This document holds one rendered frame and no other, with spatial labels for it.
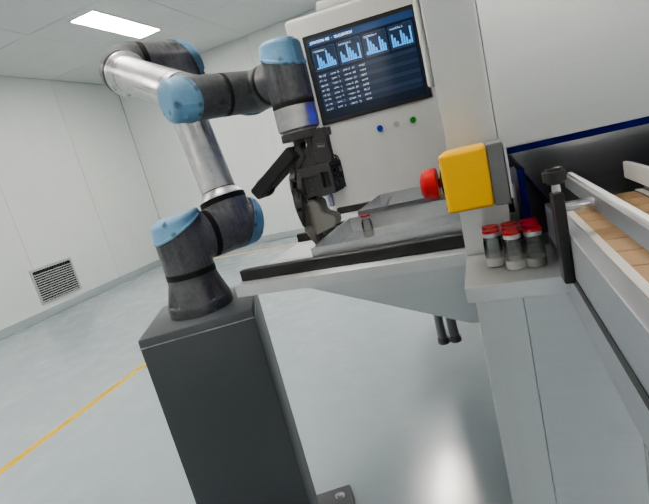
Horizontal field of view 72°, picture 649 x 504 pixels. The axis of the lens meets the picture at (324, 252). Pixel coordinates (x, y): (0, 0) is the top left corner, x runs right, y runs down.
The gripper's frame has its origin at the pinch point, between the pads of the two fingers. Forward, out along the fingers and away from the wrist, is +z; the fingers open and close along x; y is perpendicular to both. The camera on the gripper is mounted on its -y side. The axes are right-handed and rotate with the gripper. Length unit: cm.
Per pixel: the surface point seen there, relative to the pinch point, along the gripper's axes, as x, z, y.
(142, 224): 501, 24, -492
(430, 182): -19.9, -8.9, 24.8
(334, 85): 86, -38, -14
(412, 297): -2.5, 12.3, 16.3
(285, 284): -11.0, 4.3, -2.9
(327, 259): -8.1, 1.8, 4.6
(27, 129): 363, -133, -494
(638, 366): -49, 1, 38
